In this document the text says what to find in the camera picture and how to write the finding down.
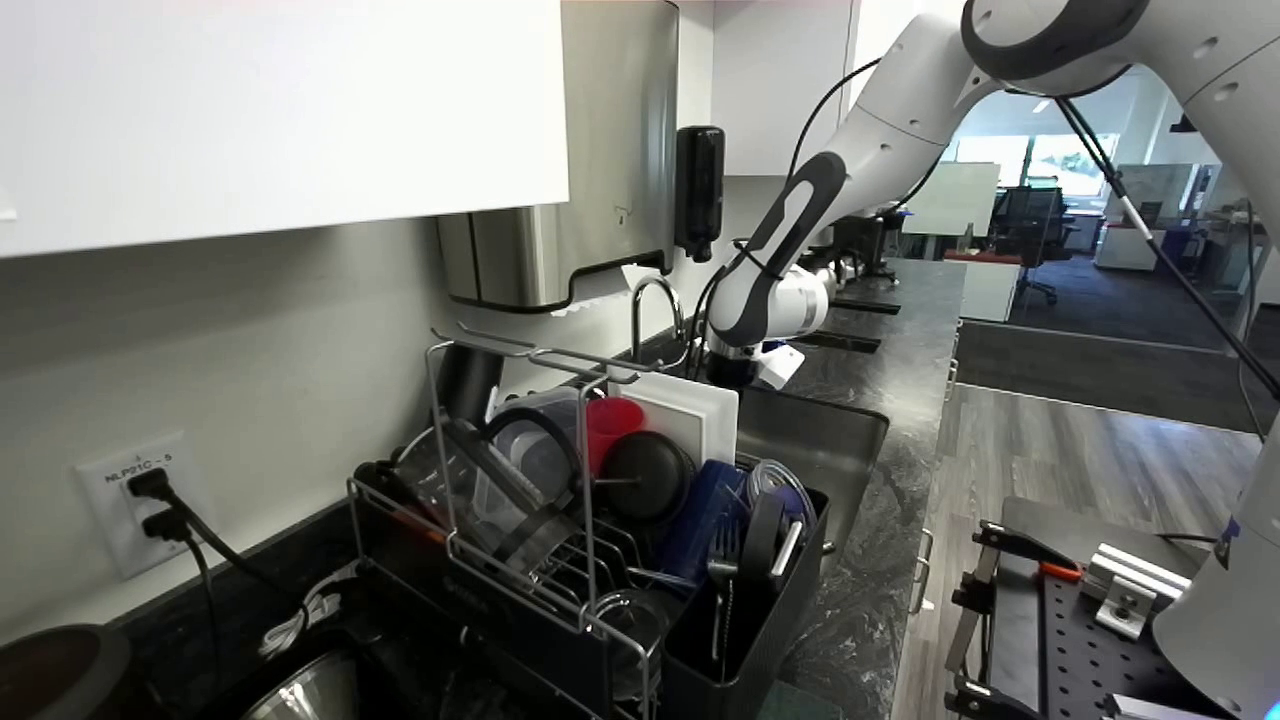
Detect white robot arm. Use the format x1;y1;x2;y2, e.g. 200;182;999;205
708;0;1280;720

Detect black dish rack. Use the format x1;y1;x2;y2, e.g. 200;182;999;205
353;335;826;720

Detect chrome faucet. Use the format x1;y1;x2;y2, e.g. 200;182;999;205
626;270;695;371

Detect red round lid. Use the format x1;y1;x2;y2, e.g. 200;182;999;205
584;396;645;471

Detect black soap dispenser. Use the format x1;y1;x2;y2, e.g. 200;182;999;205
674;124;723;262

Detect steel paper towel dispenser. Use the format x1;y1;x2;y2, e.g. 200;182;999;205
439;0;681;312

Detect white upper cabinet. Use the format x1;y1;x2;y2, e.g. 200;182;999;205
0;0;562;261

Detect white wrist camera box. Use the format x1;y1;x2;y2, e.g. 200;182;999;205
757;343;805;387

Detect black power plug cable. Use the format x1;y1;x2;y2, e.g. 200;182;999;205
125;465;270;673

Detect wall power outlet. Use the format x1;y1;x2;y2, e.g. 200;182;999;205
74;432;200;577

